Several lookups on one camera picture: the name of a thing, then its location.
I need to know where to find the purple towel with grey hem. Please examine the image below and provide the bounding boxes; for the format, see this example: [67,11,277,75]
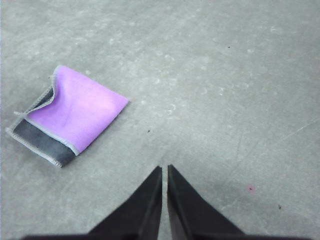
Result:
[5,64,131,169]

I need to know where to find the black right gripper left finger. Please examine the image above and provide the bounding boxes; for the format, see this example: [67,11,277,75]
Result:
[86,165,163,237]

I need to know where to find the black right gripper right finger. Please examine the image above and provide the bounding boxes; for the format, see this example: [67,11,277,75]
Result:
[166,163,245,237]

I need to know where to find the grey table cloth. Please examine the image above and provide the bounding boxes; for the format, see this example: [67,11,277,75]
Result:
[0,0,320,240]

